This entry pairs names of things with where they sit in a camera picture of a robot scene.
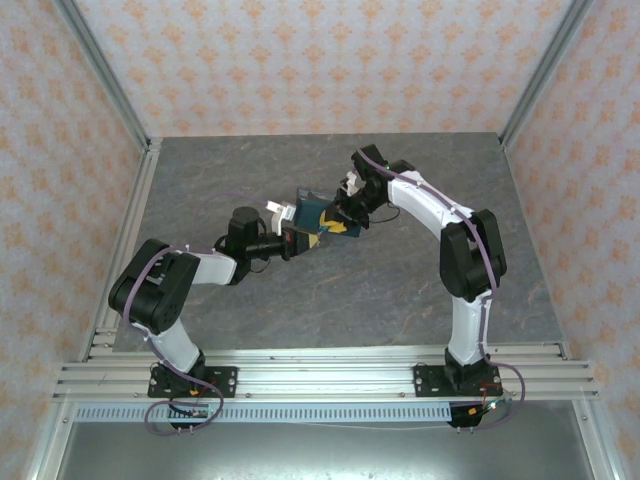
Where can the aluminium corner post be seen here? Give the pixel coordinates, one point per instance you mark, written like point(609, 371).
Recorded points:
point(105, 75)
point(545, 75)

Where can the starry night print pouch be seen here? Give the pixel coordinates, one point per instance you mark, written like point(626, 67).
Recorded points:
point(307, 212)

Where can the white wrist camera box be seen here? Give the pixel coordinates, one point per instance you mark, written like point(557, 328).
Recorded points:
point(350, 182)
point(280, 212)

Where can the wide aluminium base beam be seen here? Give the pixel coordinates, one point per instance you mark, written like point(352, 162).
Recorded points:
point(325, 382)

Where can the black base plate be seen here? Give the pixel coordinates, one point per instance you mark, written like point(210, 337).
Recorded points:
point(225, 382)
point(430, 382)

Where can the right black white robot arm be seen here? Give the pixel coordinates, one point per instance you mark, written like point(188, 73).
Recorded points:
point(470, 260)

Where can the left small circuit board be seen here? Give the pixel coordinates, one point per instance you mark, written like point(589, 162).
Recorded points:
point(195, 412)

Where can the left aluminium corner post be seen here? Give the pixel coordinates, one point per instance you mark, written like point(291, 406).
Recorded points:
point(105, 75)

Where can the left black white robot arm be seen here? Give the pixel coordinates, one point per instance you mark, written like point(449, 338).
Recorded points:
point(150, 290)

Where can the right small circuit board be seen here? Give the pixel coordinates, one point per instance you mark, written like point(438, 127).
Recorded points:
point(487, 406)

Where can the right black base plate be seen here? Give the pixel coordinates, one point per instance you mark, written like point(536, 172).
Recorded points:
point(430, 382)

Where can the right aluminium corner post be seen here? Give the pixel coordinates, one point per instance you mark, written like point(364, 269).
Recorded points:
point(545, 75)

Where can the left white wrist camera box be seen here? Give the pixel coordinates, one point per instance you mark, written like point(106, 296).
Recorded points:
point(280, 212)

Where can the grey metal sheet panel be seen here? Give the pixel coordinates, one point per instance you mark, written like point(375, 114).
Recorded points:
point(325, 452)

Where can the narrow aluminium table edge beam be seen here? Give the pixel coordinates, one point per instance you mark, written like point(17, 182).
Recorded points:
point(325, 354)

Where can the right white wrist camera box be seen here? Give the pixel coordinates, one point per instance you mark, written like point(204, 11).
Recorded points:
point(350, 182)

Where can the small circuit board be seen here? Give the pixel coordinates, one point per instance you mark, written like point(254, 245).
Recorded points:
point(487, 406)
point(195, 412)

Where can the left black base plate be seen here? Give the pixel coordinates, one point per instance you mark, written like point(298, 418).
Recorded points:
point(225, 382)

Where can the aluminium side rail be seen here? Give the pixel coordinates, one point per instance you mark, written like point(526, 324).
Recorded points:
point(142, 185)

